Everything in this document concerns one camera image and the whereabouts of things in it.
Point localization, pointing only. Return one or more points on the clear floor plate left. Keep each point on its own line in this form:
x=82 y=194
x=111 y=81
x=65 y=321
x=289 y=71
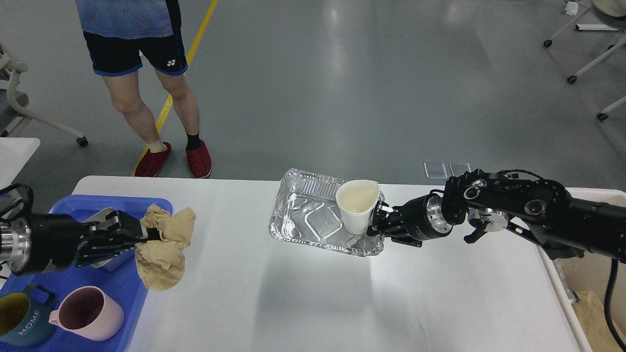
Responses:
x=435 y=170

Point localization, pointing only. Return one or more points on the white plastic bin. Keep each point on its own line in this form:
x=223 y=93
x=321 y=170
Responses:
x=588 y=274

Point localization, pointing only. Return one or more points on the pink plastic mug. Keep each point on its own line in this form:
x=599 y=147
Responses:
x=90 y=313

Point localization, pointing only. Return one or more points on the white wheeled chair base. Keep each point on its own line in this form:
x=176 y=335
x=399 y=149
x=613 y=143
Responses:
x=587 y=40

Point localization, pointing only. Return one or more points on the white paper cup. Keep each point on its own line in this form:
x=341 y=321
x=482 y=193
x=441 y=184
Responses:
x=356 y=200

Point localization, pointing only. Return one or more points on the aluminium foil tray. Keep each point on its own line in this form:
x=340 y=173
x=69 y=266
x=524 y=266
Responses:
x=306 y=212

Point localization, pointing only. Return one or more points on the person in blue shirt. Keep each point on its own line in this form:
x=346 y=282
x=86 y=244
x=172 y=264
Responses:
x=118 y=34

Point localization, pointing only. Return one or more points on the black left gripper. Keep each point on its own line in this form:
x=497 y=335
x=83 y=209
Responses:
x=46 y=243

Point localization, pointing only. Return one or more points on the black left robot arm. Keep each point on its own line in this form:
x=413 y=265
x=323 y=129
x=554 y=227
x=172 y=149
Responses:
x=17 y=201

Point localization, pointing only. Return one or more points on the clear floor plate right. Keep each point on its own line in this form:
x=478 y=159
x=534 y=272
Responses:
x=459 y=168

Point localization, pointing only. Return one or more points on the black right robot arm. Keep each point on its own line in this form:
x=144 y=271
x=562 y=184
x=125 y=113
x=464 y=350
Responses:
x=541 y=211

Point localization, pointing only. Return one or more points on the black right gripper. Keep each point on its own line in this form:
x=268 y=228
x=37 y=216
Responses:
x=418 y=220

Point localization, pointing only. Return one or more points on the clear floor plate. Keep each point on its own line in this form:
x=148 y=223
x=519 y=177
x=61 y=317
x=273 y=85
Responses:
x=435 y=170
x=459 y=168

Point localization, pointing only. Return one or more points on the square stainless steel container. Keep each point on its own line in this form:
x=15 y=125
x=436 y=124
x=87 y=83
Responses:
x=112 y=264

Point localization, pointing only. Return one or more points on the brown paper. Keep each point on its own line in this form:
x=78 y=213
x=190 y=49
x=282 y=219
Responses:
x=160 y=263

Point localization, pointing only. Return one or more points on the blue home mug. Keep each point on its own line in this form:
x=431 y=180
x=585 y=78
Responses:
x=24 y=316

